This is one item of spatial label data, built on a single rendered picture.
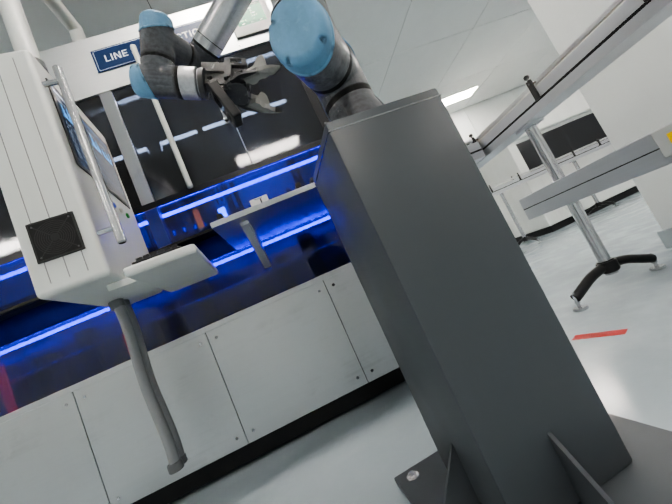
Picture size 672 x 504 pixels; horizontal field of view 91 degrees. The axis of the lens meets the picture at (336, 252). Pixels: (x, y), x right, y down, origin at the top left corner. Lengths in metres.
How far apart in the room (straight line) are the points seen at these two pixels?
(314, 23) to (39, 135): 0.89
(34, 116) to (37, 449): 1.23
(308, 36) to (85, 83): 1.54
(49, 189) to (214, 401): 0.96
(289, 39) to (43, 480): 1.76
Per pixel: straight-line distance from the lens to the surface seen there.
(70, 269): 1.14
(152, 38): 1.01
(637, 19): 1.51
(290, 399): 1.54
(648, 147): 1.57
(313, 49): 0.69
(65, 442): 1.83
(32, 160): 1.29
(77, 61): 2.18
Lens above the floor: 0.49
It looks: 7 degrees up
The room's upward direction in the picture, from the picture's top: 25 degrees counter-clockwise
